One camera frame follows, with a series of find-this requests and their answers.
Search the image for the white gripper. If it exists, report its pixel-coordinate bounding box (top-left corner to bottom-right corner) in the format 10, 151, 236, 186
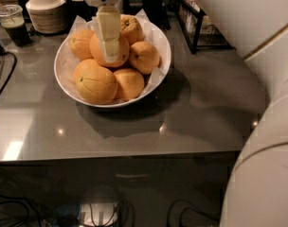
84, 0, 120, 63

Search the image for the large orange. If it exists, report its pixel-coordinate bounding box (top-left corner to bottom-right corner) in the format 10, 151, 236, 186
73, 59, 117, 105
89, 33, 130, 68

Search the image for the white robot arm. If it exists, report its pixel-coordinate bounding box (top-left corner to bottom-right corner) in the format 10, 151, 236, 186
195, 0, 288, 227

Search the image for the top back orange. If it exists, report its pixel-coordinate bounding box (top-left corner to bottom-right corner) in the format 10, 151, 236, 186
120, 14, 144, 45

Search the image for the left back orange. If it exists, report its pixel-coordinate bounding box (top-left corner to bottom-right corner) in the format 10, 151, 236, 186
68, 29, 95, 61

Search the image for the white ceramic bowl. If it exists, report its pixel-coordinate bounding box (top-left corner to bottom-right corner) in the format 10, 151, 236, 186
53, 14, 172, 109

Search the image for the white paper bowl liner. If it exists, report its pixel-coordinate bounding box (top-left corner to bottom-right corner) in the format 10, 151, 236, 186
57, 9, 168, 105

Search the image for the front right orange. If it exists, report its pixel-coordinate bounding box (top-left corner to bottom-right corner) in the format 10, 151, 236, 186
114, 68, 145, 100

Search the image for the black napkin holder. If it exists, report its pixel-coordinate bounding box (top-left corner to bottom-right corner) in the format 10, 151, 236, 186
65, 0, 97, 23

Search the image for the dark cylinder container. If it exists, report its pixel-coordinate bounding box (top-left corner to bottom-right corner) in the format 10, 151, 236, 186
142, 0, 171, 30

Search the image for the stack of paper bowls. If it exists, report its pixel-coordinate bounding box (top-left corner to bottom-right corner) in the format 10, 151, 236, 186
26, 0, 68, 34

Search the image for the plastic cup green drink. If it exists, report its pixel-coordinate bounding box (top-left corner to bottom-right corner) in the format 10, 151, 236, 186
0, 5, 31, 46

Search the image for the black wire condiment rack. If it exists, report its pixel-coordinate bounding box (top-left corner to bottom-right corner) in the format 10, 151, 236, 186
175, 0, 231, 53

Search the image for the black floor cable right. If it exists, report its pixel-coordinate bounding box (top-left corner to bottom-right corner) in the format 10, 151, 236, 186
166, 199, 223, 227

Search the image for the black floor cable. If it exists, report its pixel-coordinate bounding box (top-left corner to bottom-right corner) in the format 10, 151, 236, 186
0, 189, 43, 227
166, 199, 223, 227

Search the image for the black floor cable left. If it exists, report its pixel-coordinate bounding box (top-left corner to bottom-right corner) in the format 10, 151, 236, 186
0, 189, 43, 227

